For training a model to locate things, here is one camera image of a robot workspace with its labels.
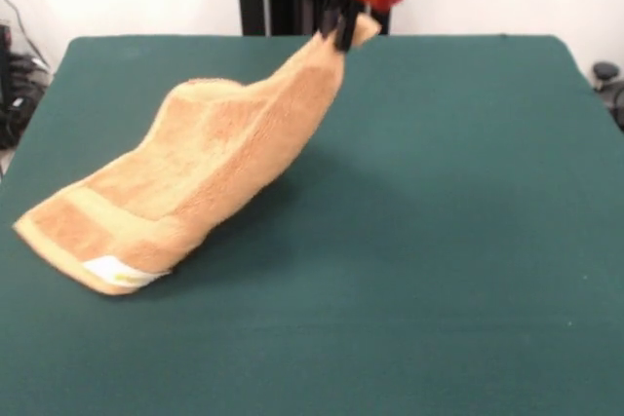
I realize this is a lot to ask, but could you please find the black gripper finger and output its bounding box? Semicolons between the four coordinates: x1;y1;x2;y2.
334;0;360;53
319;0;342;42

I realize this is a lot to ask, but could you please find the orange-tan terry towel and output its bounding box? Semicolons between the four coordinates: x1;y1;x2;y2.
12;14;382;298

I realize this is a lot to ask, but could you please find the dark green table cloth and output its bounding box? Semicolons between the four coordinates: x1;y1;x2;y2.
0;34;624;416

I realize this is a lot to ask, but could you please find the black round-headed stand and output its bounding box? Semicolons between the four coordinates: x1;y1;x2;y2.
592;60;624;132

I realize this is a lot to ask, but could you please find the black equipment pile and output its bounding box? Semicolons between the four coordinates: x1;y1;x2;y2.
0;23;53;152

